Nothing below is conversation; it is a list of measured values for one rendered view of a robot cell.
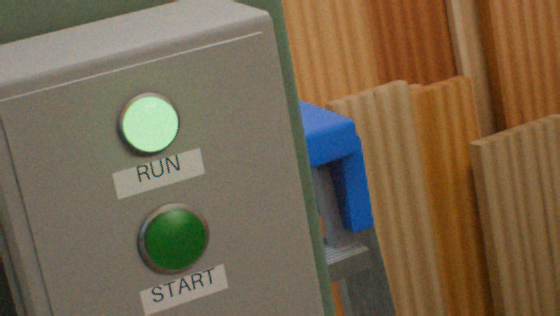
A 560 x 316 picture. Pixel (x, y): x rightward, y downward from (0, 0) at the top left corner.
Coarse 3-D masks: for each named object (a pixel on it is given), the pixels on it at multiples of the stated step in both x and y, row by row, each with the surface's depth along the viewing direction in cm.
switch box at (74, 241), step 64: (192, 0) 41; (0, 64) 36; (64, 64) 35; (128, 64) 35; (192, 64) 36; (256, 64) 37; (0, 128) 34; (64, 128) 35; (192, 128) 37; (256, 128) 37; (0, 192) 35; (64, 192) 35; (192, 192) 37; (256, 192) 38; (64, 256) 36; (128, 256) 37; (256, 256) 39
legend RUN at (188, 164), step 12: (180, 156) 37; (192, 156) 37; (132, 168) 36; (144, 168) 36; (156, 168) 36; (168, 168) 37; (180, 168) 37; (192, 168) 37; (120, 180) 36; (132, 180) 36; (144, 180) 36; (156, 180) 36; (168, 180) 37; (180, 180) 37; (120, 192) 36; (132, 192) 36
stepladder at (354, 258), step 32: (320, 128) 131; (352, 128) 132; (320, 160) 131; (352, 160) 135; (320, 192) 139; (352, 192) 136; (352, 224) 138; (352, 256) 137; (352, 288) 141; (384, 288) 143
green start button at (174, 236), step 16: (160, 208) 37; (176, 208) 37; (192, 208) 37; (144, 224) 36; (160, 224) 36; (176, 224) 36; (192, 224) 37; (144, 240) 37; (160, 240) 36; (176, 240) 37; (192, 240) 37; (208, 240) 37; (144, 256) 37; (160, 256) 36; (176, 256) 37; (192, 256) 37; (176, 272) 37
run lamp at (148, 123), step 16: (144, 96) 35; (160, 96) 36; (128, 112) 35; (144, 112) 35; (160, 112) 35; (176, 112) 36; (128, 128) 35; (144, 128) 35; (160, 128) 35; (176, 128) 36; (128, 144) 36; (144, 144) 35; (160, 144) 36
